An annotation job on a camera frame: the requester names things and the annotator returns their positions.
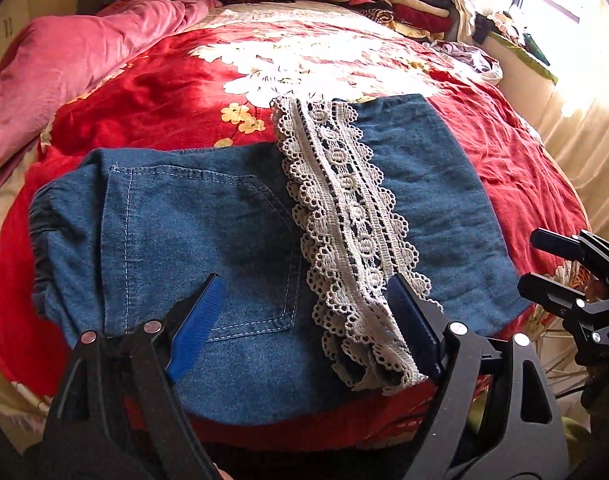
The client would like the cream pleated cloth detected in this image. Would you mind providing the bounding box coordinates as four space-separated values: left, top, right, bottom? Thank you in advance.
499 67 609 251

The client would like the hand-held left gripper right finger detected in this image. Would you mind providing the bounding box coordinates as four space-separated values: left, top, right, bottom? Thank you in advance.
387 273 570 480

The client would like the red floral blanket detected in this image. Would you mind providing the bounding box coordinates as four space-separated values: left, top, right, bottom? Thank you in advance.
0 2 593 461

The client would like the heap of clothes on ledge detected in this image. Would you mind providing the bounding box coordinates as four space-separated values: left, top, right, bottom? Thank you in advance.
472 10 550 67

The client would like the green edged cushion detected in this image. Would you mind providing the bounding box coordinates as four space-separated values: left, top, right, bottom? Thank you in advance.
489 32 559 85

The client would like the pink duvet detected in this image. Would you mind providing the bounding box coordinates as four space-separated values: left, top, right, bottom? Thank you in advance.
0 0 224 206

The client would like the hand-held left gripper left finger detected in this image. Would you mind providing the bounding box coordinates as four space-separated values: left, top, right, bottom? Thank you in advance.
38 273 228 480

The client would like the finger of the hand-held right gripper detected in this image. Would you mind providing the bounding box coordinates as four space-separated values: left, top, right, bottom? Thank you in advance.
531 228 609 274
517 273 609 319

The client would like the lavender crumpled cloth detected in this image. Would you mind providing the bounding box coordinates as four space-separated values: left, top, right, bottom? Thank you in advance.
427 40 504 86

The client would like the blue denim pants lace trim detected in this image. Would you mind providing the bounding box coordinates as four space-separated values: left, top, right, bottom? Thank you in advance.
28 92 533 413

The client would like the stack of folded clothes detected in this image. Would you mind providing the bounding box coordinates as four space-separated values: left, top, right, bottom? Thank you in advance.
322 0 458 43

